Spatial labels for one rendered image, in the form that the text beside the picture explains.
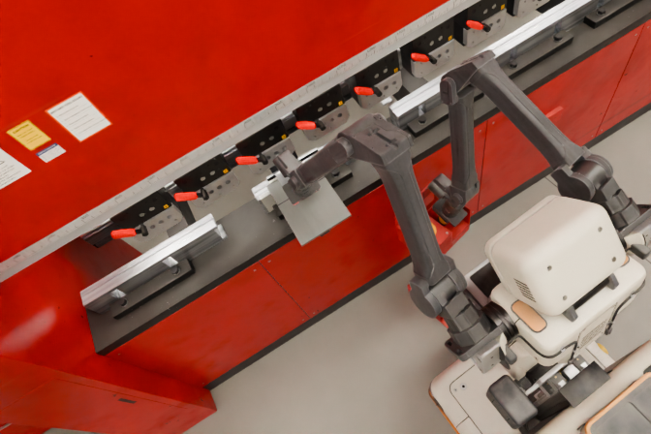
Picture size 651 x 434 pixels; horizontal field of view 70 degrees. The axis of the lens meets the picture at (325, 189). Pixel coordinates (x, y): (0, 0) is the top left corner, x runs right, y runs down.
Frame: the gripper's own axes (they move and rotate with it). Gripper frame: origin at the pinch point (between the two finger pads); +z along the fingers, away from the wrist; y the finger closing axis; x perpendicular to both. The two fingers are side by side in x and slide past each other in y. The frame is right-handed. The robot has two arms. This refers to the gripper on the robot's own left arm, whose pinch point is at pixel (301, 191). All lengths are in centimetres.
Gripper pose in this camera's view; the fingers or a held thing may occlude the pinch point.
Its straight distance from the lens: 149.1
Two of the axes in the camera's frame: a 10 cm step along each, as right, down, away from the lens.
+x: 5.3, 8.4, -1.0
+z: -0.4, 1.4, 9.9
